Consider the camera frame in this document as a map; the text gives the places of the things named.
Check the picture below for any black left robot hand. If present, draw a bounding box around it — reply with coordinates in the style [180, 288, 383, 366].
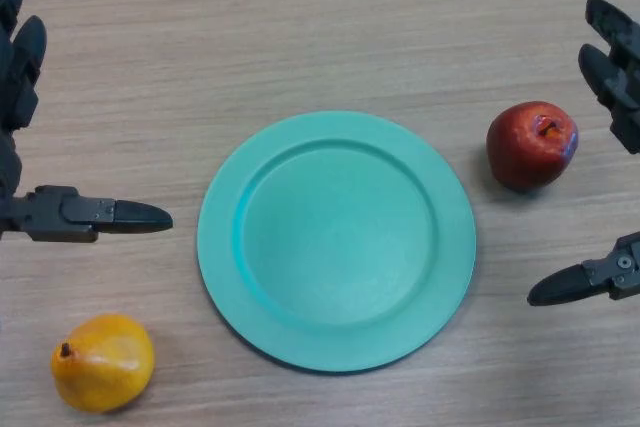
[0, 0, 174, 243]

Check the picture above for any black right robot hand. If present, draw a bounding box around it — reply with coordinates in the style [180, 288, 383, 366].
[527, 0, 640, 307]

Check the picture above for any yellow pear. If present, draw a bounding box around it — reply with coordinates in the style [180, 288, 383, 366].
[50, 313, 156, 414]

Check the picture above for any green round plate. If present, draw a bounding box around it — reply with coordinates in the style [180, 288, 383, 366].
[196, 111, 477, 375]

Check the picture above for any red apple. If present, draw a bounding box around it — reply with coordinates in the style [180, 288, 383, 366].
[486, 100, 580, 193]

